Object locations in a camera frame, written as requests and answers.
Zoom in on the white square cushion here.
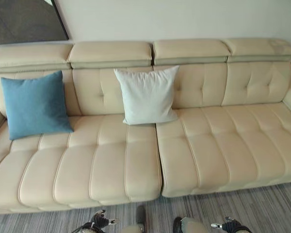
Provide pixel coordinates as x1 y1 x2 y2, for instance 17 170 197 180
113 65 180 126

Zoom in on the left robot leg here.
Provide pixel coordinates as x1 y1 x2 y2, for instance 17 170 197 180
121 223 145 233

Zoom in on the robot leg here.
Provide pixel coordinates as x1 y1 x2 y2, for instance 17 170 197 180
179 216 201 233
121 223 145 233

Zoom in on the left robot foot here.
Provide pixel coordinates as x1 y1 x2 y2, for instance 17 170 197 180
136 205 147 226

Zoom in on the dark framed wall picture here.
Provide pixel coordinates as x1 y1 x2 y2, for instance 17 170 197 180
0 0 70 46

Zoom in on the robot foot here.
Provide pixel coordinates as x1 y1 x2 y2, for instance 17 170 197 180
136 205 147 226
172 216 184 233

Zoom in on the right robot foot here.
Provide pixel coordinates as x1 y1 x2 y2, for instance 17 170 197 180
172 216 184 233

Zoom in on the right robot leg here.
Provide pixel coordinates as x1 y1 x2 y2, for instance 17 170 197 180
179 216 201 233

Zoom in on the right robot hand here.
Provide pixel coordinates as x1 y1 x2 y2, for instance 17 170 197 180
210 216 250 233

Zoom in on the cream leather sofa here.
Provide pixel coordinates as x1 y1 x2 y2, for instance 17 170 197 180
0 38 291 215

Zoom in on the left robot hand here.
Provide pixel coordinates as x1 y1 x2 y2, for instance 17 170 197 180
83 209 120 231

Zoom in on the blue square cushion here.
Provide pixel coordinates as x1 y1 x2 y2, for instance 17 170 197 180
0 70 75 141

